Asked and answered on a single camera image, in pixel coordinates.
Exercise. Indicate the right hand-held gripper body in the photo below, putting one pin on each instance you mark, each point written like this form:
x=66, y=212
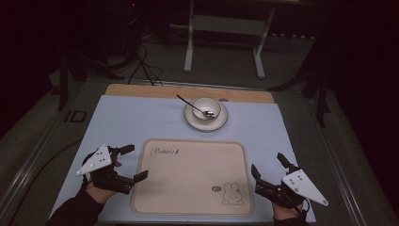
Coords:
x=302, y=185

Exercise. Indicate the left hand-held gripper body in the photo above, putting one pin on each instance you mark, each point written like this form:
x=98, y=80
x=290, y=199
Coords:
x=95, y=161

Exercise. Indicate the person's left hand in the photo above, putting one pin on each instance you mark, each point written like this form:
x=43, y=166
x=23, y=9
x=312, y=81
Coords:
x=99, y=194

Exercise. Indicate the person's right hand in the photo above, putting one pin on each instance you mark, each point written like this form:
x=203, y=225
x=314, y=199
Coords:
x=284, y=212

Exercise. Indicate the light blue table mat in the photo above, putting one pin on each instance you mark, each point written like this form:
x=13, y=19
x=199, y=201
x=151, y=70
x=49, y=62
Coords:
x=135, y=119

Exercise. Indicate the beige rabbit placemat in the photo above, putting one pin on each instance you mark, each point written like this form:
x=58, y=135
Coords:
x=188, y=185

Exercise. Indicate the black floor socket box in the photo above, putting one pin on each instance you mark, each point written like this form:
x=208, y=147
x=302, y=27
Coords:
x=75, y=116

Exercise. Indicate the white saucer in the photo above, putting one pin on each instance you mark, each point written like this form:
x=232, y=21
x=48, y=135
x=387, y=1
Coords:
x=200, y=125

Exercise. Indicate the black stand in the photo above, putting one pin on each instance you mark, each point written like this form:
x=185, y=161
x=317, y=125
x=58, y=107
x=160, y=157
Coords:
x=320, y=94
x=63, y=84

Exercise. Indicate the metal spoon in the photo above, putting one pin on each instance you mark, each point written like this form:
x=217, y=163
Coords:
x=192, y=104

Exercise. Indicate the white cup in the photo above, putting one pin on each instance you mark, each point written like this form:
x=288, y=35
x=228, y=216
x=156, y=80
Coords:
x=204, y=105

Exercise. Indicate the white metal stand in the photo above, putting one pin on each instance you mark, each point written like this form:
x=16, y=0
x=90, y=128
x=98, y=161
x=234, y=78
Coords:
x=226, y=25

